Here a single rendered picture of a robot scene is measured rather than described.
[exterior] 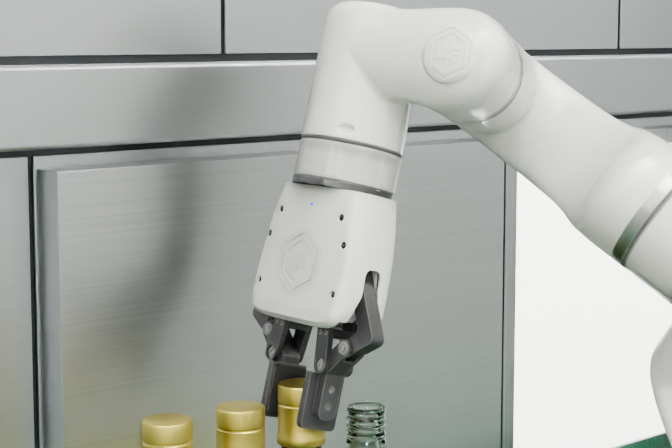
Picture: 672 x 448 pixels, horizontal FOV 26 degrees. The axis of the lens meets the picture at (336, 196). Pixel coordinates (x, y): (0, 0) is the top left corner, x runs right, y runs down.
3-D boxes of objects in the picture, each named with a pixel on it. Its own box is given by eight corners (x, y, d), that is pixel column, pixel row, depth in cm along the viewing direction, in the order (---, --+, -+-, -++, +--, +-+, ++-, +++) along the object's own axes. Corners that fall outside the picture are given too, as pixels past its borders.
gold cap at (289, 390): (304, 432, 108) (304, 374, 107) (335, 442, 105) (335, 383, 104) (266, 441, 105) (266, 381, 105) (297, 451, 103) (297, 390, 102)
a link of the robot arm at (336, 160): (268, 133, 107) (260, 170, 107) (347, 139, 101) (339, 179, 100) (343, 154, 112) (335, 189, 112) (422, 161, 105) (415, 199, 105)
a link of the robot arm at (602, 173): (614, 262, 94) (376, 74, 101) (640, 276, 106) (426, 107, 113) (697, 159, 93) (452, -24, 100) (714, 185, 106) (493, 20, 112)
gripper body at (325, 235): (263, 158, 107) (233, 308, 106) (354, 168, 99) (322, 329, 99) (338, 178, 112) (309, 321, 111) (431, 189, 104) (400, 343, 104)
